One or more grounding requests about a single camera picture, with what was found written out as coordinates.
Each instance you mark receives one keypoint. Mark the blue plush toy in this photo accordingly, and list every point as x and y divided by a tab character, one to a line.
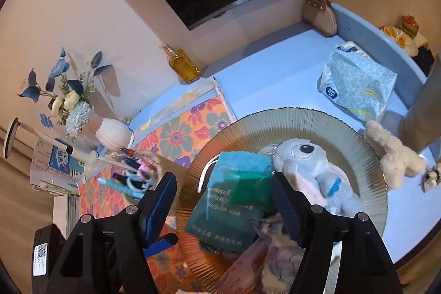
299	156

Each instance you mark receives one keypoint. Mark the dark green printed pouch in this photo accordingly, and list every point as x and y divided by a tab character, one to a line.
220	218

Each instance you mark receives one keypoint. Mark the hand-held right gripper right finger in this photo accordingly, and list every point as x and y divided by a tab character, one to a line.
286	208

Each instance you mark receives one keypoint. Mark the amber perfume bottle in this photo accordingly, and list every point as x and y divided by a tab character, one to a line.
186	68

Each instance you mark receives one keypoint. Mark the brown handbag-shaped box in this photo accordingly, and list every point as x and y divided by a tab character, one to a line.
318	18

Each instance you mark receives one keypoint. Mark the stack of books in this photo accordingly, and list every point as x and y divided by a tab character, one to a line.
51	159

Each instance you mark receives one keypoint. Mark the bamboo pen holder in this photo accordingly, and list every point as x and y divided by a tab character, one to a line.
159	166

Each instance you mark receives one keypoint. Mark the white plush toy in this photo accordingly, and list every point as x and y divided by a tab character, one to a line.
392	149

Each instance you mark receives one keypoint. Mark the blue dotted tissue pack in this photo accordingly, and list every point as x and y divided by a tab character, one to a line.
355	84

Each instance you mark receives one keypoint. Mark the plate of fruit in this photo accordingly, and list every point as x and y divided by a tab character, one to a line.
406	42

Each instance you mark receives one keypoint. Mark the black bag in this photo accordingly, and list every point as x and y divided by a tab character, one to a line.
423	61

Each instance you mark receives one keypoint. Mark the white desk lamp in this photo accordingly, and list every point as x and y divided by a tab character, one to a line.
10	135

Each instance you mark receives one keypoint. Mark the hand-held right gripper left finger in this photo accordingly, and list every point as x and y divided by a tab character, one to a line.
162	204

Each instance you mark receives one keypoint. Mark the ribbed glass bowl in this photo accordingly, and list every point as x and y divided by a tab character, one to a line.
248	128

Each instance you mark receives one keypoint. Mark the blue pen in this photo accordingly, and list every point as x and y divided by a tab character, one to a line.
113	185

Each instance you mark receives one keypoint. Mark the floral table cloth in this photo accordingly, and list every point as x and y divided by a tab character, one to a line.
179	132

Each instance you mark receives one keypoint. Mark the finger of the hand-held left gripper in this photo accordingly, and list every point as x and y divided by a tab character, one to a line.
165	242

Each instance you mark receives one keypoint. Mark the white ribbed vase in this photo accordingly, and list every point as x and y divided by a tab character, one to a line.
113	134

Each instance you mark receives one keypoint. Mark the pink printed packet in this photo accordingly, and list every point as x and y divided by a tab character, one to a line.
241	273

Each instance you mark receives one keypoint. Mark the black pen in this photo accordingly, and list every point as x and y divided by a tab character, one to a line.
119	178

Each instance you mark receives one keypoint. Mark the light blue scissors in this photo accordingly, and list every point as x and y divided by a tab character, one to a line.
132	182

